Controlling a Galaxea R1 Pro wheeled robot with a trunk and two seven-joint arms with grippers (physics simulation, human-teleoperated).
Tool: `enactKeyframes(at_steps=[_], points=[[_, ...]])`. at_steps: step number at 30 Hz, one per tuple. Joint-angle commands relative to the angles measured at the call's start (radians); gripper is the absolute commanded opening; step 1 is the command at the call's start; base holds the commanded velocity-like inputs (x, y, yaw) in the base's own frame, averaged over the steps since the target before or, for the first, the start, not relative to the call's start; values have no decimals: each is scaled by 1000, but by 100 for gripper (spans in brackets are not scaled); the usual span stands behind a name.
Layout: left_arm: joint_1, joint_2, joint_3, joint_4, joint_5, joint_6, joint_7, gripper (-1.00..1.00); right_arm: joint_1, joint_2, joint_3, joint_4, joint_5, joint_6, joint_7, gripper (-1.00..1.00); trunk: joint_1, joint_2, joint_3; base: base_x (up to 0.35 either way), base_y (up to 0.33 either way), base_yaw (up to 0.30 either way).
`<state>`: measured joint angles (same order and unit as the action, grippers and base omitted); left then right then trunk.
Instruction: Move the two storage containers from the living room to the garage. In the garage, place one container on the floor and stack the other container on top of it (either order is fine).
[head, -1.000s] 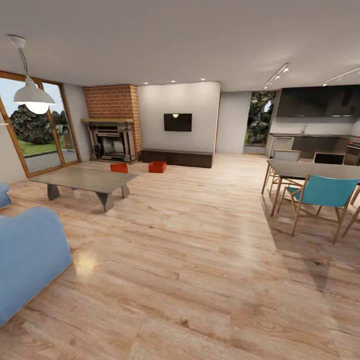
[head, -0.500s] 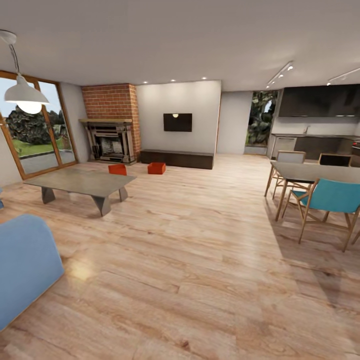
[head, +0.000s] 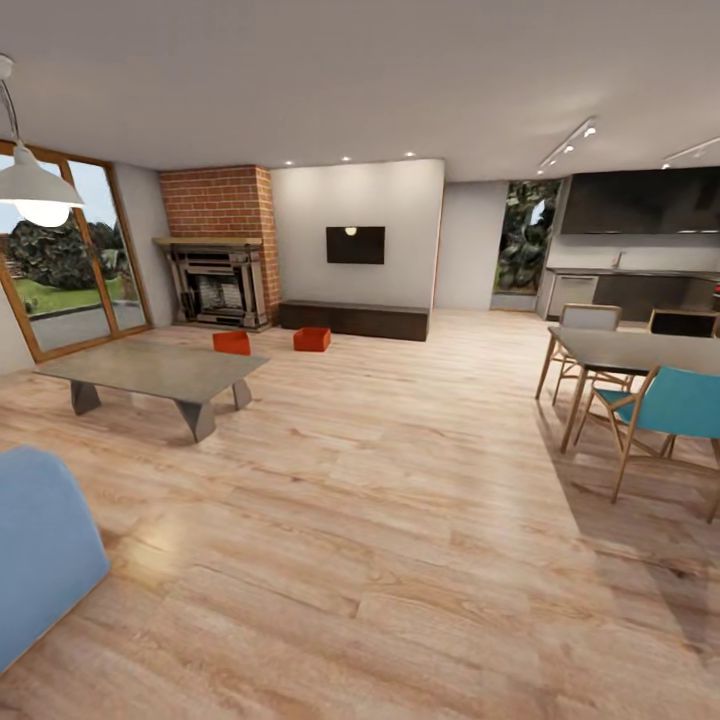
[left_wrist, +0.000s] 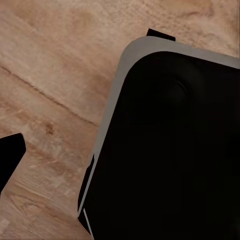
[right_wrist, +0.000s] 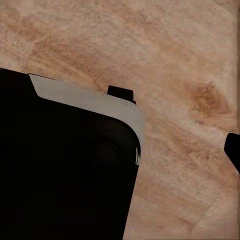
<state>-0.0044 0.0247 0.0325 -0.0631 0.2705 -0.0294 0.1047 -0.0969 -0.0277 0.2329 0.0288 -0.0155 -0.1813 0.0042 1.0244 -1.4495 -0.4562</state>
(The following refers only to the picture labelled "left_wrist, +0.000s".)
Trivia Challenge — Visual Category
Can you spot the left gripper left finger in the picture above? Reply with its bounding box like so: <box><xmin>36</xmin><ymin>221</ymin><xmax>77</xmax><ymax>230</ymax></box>
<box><xmin>0</xmin><ymin>133</ymin><xmax>26</xmax><ymax>193</ymax></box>

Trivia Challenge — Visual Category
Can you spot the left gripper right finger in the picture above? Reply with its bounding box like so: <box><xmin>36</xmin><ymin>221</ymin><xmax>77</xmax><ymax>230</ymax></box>
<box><xmin>224</xmin><ymin>133</ymin><xmax>240</xmax><ymax>173</ymax></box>

